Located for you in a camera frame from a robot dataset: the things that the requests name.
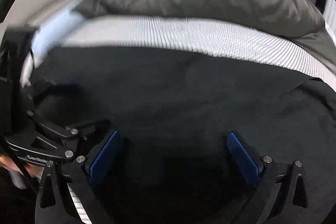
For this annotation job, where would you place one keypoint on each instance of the person's left hand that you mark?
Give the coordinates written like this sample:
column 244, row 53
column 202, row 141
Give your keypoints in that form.
column 6, row 162

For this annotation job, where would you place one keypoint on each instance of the light blue pillow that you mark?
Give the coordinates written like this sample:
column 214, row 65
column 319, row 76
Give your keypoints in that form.
column 57, row 27

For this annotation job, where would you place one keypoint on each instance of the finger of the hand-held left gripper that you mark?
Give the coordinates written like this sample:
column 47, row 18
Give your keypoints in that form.
column 52, row 150

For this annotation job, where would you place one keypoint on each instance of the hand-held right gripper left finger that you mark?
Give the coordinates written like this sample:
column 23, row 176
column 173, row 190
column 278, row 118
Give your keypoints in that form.
column 103, row 158

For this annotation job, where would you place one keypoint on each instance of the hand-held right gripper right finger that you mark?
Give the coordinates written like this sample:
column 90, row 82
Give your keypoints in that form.
column 242, row 157

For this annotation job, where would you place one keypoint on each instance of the black pants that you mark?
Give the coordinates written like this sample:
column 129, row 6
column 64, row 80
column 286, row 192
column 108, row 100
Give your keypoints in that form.
column 170, row 95

